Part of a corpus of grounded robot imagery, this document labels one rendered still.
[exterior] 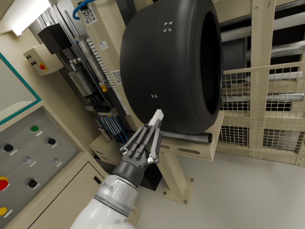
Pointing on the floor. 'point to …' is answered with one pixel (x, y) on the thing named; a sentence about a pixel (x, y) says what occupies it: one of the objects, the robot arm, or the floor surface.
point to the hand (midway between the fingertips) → (156, 120)
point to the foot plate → (184, 199)
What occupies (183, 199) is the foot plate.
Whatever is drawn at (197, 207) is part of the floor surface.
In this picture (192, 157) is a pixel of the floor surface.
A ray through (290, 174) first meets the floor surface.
